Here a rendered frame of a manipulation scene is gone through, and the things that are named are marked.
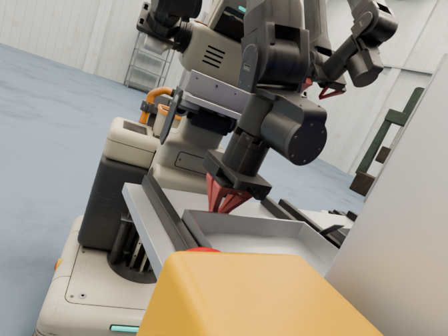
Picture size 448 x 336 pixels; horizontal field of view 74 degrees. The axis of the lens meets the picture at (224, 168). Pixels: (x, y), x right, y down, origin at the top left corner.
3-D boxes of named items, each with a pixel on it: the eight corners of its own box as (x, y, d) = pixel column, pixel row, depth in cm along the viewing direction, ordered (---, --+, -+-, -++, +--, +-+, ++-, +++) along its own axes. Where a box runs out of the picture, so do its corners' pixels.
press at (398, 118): (374, 203, 665) (438, 88, 600) (342, 185, 731) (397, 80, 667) (388, 205, 707) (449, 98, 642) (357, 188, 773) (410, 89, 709)
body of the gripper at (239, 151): (233, 192, 39) (257, 141, 37) (202, 159, 47) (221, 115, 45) (268, 198, 43) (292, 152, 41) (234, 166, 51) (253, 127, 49)
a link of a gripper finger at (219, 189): (200, 230, 43) (226, 174, 41) (183, 203, 49) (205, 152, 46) (237, 233, 47) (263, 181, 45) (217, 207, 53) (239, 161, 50)
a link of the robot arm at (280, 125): (297, 50, 42) (245, 42, 38) (363, 65, 33) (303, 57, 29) (277, 131, 47) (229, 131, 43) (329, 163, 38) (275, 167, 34)
